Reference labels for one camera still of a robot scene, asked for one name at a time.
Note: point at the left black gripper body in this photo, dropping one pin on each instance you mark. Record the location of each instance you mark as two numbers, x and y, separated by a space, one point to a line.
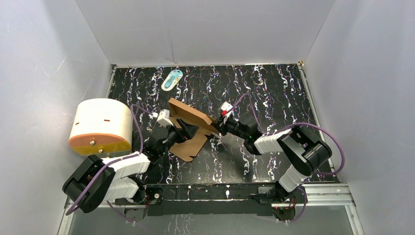
185 130

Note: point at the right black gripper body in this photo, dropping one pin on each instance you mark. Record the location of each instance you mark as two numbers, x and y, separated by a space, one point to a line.
231 126

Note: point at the brown cardboard box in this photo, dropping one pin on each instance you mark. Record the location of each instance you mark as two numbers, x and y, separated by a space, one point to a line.
189 149

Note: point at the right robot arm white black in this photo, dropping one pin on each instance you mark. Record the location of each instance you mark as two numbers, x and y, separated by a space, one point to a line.
305 150

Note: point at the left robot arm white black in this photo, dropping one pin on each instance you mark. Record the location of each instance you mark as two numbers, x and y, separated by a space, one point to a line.
97 180

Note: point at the blue white blister package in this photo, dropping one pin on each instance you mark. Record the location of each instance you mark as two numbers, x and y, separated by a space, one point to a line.
172 79

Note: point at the white orange round container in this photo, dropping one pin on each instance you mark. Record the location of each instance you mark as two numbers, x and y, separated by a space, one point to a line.
101 125

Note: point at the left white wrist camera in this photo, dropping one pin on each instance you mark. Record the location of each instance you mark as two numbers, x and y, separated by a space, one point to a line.
163 118

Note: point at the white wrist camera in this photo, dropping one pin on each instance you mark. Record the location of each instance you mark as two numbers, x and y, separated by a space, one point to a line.
225 109
163 118

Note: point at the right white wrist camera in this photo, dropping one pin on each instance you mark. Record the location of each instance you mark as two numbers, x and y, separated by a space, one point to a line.
225 109

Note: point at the aluminium front rail frame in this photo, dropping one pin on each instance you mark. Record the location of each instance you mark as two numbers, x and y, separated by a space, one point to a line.
237 209

